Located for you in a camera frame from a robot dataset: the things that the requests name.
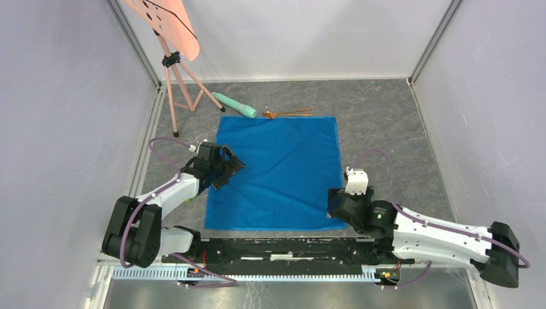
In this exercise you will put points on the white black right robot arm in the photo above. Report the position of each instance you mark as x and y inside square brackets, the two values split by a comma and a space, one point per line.
[404, 236]

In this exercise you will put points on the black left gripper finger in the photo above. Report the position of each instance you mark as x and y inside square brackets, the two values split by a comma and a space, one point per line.
[232, 161]
[221, 177]

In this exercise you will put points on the mint green flashlight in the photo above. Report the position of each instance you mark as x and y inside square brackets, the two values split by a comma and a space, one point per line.
[244, 109]

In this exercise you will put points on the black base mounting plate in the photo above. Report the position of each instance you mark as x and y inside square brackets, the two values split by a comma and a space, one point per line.
[291, 256]

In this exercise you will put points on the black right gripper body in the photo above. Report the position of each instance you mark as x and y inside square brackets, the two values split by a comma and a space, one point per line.
[364, 199]

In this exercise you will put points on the blue cloth napkin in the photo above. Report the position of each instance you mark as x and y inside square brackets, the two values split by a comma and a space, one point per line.
[289, 166]

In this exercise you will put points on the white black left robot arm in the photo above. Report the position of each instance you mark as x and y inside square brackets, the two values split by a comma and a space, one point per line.
[135, 234]

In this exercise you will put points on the white cable duct strip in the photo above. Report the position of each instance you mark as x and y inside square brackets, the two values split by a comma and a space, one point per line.
[185, 273]

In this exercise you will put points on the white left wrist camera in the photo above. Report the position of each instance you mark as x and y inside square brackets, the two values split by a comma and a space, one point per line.
[195, 148]

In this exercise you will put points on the pink music stand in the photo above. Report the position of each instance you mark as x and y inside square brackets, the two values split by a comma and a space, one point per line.
[175, 34]

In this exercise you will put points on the gold spoon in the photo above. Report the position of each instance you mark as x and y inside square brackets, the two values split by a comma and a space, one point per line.
[268, 115]

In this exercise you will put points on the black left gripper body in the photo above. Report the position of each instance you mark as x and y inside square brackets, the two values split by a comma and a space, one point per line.
[215, 168]

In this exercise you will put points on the gold fork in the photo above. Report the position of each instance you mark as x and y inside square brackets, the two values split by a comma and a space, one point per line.
[306, 112]

